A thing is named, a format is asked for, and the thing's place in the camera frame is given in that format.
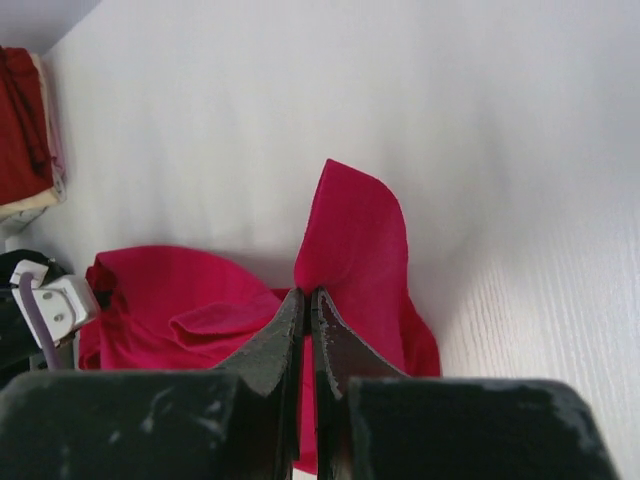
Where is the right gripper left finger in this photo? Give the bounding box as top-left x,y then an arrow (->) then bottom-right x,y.
1,289 -> 305,479

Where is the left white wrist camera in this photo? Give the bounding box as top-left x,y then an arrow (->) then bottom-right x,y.
9,260 -> 100,348

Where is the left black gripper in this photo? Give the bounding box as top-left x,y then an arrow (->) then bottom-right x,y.
1,288 -> 49,388

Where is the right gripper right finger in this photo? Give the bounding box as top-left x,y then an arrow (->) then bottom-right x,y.
310,289 -> 617,479

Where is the black t shirt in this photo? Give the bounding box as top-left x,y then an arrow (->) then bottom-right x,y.
0,249 -> 56,288

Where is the folded white patterned t shirt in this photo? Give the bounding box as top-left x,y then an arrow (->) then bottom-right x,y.
1,188 -> 64,236

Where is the folded dark red t shirt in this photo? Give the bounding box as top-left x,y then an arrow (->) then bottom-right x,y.
1,48 -> 53,205

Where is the bright pink-red t shirt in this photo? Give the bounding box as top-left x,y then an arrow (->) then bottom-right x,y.
80,160 -> 440,472

